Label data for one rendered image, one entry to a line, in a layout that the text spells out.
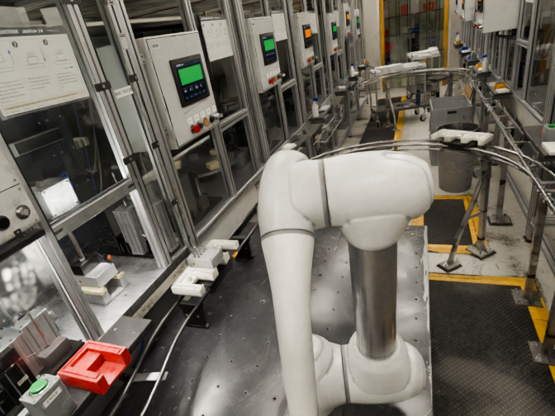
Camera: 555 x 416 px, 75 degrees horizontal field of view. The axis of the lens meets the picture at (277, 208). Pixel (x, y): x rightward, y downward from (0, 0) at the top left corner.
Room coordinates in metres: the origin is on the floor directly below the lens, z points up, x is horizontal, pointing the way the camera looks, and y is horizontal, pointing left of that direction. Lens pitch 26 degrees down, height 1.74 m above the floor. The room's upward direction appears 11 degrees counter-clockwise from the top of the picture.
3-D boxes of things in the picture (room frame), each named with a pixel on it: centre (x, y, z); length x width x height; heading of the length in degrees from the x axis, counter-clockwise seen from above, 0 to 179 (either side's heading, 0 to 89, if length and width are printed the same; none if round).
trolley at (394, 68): (6.01, -2.32, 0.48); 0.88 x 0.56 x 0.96; 84
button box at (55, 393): (0.69, 0.70, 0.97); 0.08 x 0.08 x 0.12; 66
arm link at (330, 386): (0.73, -0.01, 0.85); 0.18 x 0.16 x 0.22; 80
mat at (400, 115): (5.23, -1.74, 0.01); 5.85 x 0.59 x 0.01; 156
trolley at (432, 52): (7.00, -3.21, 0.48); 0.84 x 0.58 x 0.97; 164
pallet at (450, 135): (2.35, -1.35, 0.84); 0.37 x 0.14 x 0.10; 34
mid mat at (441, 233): (2.67, -1.43, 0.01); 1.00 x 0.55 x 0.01; 156
